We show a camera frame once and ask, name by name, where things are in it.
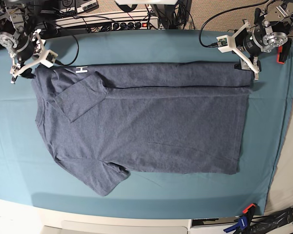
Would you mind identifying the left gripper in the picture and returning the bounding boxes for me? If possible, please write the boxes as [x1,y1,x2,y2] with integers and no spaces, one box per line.
[234,19,264,81]

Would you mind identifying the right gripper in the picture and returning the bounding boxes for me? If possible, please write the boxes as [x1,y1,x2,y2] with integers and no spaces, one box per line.
[10,29,45,84]

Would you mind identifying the blue-grey T-shirt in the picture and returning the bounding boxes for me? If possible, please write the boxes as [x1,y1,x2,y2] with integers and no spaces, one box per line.
[32,62,253,196]

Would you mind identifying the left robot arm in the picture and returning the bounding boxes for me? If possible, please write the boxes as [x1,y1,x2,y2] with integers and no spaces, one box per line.
[233,0,293,71]

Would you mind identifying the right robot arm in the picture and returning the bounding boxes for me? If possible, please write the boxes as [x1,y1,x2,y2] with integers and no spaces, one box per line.
[0,0,46,84]

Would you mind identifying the orange black clamp top right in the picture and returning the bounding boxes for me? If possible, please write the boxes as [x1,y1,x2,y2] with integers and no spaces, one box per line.
[276,41,292,64]

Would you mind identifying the white power strip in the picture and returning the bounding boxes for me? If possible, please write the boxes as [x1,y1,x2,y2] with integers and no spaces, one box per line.
[86,18,159,32]

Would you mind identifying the blue orange clamp bottom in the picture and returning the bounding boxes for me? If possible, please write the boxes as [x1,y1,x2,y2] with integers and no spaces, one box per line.
[223,203,257,234]

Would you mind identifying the black plastic bag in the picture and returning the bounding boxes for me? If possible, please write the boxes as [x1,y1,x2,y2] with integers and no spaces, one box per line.
[250,208,293,234]

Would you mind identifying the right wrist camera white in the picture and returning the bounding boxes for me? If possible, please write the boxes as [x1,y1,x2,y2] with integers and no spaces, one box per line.
[40,50,58,68]

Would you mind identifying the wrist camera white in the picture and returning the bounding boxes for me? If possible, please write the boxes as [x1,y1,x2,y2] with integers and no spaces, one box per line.
[216,35,231,53]
[40,50,58,68]

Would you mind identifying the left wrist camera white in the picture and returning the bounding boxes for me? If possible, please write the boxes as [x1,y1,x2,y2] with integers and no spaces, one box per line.
[216,35,231,53]

